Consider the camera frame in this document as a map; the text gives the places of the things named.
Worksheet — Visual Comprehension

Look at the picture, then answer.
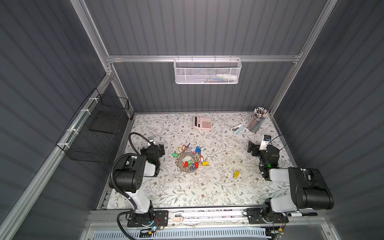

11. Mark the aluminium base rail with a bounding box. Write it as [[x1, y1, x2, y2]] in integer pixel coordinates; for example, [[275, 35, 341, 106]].
[[84, 205, 332, 231]]

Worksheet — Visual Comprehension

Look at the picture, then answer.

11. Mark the metal keyring with coloured keys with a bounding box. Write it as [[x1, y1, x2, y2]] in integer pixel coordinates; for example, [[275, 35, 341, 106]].
[[171, 144, 210, 173]]

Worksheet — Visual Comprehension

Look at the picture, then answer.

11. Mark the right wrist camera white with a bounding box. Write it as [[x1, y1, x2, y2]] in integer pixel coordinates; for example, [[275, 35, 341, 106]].
[[259, 135, 272, 151]]

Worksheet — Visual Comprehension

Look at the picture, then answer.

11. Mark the black wire basket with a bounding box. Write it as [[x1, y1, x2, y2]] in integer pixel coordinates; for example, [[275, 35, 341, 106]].
[[57, 89, 130, 163]]

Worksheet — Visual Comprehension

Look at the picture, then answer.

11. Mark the black marker pen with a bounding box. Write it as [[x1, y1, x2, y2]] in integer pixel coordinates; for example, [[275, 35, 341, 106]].
[[288, 212, 318, 217]]

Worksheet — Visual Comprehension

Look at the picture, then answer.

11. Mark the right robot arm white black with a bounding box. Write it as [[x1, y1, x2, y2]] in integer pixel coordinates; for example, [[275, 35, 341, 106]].
[[246, 135, 335, 224]]

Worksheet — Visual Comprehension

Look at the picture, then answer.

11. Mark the white bottle in basket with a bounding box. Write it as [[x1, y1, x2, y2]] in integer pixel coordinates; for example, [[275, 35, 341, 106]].
[[216, 74, 238, 82]]

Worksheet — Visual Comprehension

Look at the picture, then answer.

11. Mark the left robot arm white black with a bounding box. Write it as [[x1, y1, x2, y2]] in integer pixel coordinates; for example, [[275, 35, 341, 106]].
[[109, 144, 169, 228]]

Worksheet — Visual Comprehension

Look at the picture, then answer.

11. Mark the yellow tagged key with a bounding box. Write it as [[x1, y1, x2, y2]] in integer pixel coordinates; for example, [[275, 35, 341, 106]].
[[234, 171, 240, 179]]

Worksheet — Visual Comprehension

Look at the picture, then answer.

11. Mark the cup of pencils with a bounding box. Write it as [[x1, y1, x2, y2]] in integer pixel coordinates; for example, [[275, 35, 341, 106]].
[[247, 107, 269, 133]]

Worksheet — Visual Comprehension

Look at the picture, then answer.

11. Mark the white blue stapler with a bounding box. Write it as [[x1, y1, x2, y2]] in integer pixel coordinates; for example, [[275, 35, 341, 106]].
[[231, 124, 246, 134]]

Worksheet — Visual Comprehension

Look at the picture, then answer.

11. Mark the floral table mat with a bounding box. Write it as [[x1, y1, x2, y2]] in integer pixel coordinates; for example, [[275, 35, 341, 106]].
[[126, 112, 291, 208]]

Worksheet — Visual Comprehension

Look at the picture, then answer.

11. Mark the white wire mesh basket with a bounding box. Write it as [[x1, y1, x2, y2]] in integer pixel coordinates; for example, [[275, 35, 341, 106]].
[[173, 58, 242, 85]]

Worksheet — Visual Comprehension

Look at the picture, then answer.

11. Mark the pink calculator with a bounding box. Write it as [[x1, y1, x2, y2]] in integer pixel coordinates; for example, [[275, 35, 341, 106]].
[[193, 116, 212, 130]]

